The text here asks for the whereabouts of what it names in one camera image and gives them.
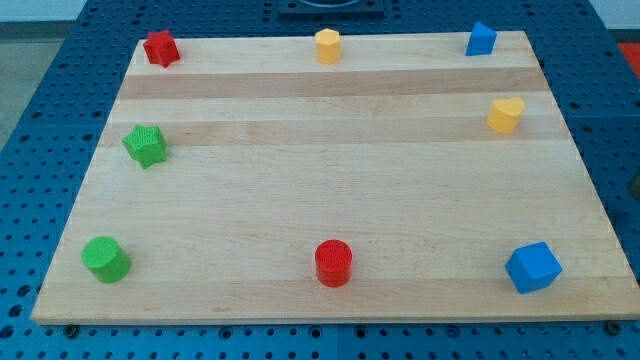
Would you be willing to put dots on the green cylinder block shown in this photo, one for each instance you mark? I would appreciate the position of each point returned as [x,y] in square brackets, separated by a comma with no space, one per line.
[105,259]

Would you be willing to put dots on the wooden board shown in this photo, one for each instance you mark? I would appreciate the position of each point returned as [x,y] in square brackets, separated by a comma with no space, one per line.
[270,153]

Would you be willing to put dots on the blue triangle block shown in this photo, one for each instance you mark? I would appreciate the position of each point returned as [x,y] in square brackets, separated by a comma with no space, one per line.
[481,40]

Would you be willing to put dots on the red cylinder block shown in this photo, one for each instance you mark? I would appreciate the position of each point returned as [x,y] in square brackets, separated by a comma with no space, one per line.
[333,260]

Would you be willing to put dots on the green star block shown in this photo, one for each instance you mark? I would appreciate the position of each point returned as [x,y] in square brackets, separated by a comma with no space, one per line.
[146,145]

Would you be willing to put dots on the yellow heart block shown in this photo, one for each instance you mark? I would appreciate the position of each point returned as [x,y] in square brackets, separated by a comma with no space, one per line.
[505,114]

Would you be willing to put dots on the yellow hexagon block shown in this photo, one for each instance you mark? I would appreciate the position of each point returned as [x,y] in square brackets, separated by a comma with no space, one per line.
[328,46]

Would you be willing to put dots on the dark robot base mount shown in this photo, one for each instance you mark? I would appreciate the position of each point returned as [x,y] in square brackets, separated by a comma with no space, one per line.
[297,8]

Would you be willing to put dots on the blue cube block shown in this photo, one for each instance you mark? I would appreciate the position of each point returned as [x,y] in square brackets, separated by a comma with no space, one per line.
[533,267]

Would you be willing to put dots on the red star block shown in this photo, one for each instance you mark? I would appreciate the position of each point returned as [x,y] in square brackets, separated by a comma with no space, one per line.
[161,48]

